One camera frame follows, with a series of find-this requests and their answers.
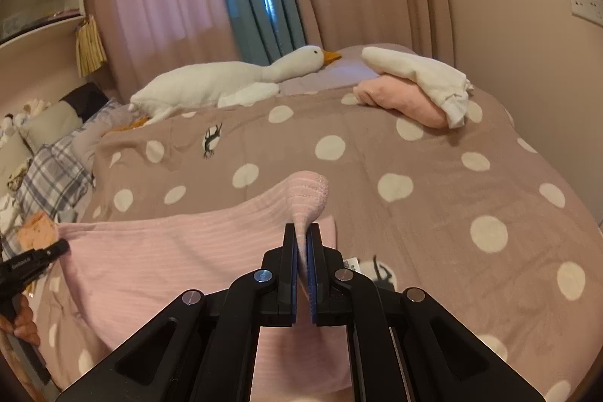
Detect pink striped knit top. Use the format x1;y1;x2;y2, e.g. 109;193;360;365
58;171;350;401

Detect left hand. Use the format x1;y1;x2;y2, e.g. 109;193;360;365
0;294;41;347

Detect folded orange garment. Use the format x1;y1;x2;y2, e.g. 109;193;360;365
16;211;58;251

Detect plaid pillow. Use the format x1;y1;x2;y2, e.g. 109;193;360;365
15;97;122;224

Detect plush toys on headboard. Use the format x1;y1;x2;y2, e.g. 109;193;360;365
0;98;51;147

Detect beige headboard cushion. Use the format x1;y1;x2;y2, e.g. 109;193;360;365
0;101;83;196

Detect mauve polka dot blanket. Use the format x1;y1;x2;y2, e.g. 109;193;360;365
37;89;602;401

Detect lilac pillow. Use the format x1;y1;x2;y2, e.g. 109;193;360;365
70;99;140;173

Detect yellow tassel hanging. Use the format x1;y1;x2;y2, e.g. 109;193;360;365
76;15;108;78

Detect white goose plush toy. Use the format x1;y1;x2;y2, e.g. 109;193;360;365
128;45;341;125

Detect folded white garment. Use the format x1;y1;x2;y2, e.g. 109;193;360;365
362;47;473;128

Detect folded pink garment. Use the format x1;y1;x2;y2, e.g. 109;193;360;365
353;75;448;130

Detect white wall socket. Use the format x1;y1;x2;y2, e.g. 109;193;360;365
570;0;603;26

